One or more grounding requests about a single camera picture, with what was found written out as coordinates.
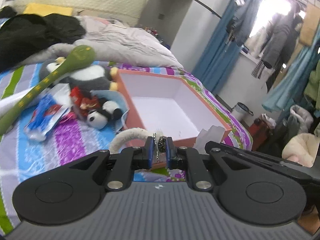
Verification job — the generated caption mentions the white hair scrunchie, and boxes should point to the white hair scrunchie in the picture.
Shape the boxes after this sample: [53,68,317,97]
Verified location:
[108,128,165,164]

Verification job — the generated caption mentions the small panda plush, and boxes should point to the small panda plush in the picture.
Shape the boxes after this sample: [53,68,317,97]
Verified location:
[86,100,123,130]

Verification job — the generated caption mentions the blue face mask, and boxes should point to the blue face mask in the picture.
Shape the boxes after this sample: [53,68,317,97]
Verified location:
[90,90,130,133]

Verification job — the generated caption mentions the red snack wrapper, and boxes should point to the red snack wrapper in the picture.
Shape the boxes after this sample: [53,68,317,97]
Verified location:
[70,87,100,111]

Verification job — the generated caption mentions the blue plastic snack bag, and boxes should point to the blue plastic snack bag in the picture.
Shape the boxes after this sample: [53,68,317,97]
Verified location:
[24,93,70,142]

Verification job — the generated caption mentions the white paper towel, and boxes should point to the white paper towel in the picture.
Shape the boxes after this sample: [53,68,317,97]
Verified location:
[48,83,72,107]

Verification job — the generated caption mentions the orange cardboard box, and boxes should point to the orange cardboard box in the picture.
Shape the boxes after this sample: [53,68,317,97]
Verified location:
[113,69,233,170]

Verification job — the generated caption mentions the white trash bin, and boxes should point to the white trash bin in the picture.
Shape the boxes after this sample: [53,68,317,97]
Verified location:
[231,102,254,121]

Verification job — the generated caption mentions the grey penguin plush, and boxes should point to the grey penguin plush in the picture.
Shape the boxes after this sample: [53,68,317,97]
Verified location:
[39,57,118,92]

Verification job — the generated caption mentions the colourful striped bedsheet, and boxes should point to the colourful striped bedsheet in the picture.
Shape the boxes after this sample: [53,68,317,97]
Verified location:
[1,61,253,235]

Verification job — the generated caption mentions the blue curtain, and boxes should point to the blue curtain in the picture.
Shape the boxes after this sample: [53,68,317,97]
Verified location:
[191,0,241,95]

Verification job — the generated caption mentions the green plush stick toy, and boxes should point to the green plush stick toy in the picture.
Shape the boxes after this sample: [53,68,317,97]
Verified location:
[1,45,95,136]

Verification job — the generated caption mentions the grey duvet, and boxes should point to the grey duvet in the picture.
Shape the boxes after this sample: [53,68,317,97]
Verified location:
[20,16,183,68]

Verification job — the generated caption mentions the bottles on shelf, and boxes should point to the bottles on shelf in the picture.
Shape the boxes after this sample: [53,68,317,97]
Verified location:
[143,27,159,37]

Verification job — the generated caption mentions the white tube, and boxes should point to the white tube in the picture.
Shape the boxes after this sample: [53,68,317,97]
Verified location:
[0,89,29,116]

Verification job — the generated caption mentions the hanging grey coat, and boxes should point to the hanging grey coat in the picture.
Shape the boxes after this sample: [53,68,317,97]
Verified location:
[261,3,302,69]

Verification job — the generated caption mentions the black clothing pile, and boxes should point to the black clothing pile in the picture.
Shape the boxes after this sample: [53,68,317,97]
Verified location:
[1,14,86,72]

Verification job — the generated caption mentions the hanging denim jacket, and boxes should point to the hanging denim jacket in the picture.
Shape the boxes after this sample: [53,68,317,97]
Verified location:
[226,0,260,47]

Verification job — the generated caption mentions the yellow pillow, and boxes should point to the yellow pillow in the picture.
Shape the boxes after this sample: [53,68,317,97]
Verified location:
[23,3,73,16]

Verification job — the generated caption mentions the pink string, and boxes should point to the pink string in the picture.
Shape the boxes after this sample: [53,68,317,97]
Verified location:
[58,112,77,123]

